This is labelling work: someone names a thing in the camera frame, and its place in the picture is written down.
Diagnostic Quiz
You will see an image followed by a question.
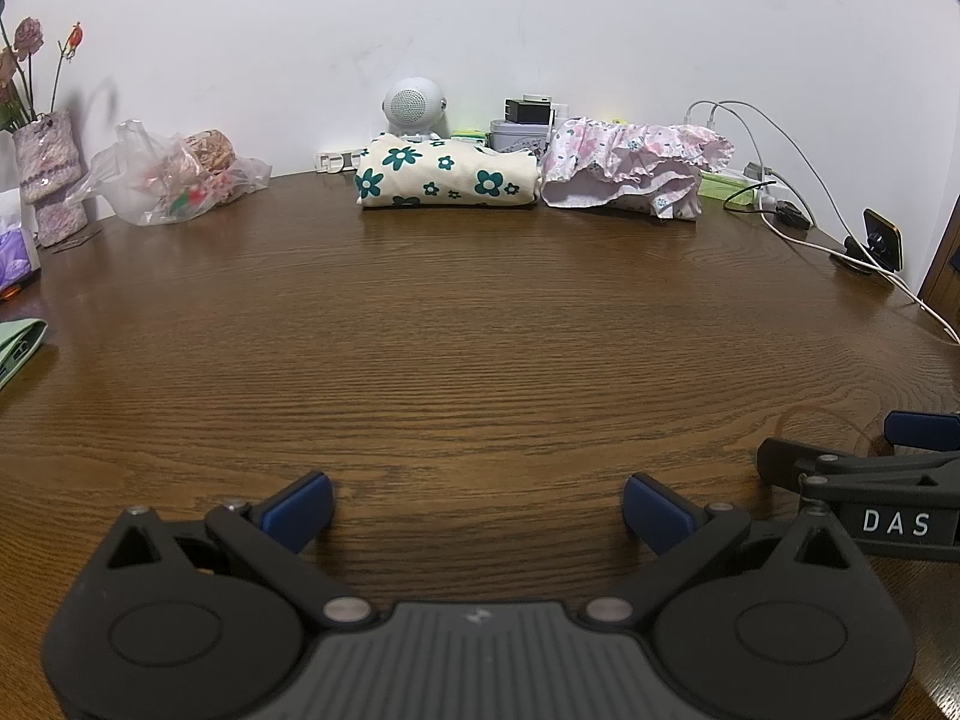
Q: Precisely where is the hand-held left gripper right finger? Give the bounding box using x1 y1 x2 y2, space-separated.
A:
583 471 856 629

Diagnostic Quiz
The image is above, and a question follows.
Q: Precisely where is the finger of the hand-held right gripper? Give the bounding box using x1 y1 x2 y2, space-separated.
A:
883 411 960 455
756 437 960 509

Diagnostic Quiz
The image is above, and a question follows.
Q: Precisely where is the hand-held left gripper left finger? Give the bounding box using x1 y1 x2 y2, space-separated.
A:
105 471 376 631

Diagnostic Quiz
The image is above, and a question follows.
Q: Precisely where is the pink floral garment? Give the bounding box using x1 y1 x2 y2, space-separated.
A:
540 117 736 224

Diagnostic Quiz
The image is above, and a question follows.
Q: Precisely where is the brown wooden cabinet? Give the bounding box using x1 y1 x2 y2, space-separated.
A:
919 195 960 320

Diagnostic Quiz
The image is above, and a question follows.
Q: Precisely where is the black phone holder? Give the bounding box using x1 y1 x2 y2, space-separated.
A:
829 208 905 277

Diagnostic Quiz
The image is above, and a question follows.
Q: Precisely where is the green packet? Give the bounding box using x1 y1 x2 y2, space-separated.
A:
697 169 760 205

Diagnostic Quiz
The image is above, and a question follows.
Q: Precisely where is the pale green pouch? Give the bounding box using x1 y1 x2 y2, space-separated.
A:
0 319 50 391

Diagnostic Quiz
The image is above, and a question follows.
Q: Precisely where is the clear plastic snack bag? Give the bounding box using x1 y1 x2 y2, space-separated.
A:
66 118 272 227

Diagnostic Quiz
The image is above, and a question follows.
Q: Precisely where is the cream floral folded cloth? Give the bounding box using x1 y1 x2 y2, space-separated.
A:
354 133 542 209

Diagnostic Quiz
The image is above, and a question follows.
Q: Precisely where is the purple tissue pack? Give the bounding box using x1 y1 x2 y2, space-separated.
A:
0 189 42 290

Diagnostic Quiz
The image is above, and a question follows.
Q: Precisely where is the grey printed tin box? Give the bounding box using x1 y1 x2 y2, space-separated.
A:
489 118 556 158

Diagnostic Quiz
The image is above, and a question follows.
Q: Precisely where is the white round speaker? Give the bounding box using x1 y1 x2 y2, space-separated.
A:
382 77 451 142

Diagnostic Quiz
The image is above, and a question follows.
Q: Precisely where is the black charger block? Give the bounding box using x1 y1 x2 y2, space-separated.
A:
505 97 556 125

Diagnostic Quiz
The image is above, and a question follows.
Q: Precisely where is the knitted cover vase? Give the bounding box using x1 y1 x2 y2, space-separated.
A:
11 109 89 248

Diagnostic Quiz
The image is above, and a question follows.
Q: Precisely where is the dried flower bouquet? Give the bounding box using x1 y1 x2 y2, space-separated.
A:
0 15 85 132

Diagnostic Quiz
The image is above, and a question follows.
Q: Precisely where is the white cable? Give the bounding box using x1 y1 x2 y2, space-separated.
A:
684 97 960 346

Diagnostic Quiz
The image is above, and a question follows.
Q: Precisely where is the black cable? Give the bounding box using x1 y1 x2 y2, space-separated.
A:
721 178 781 212

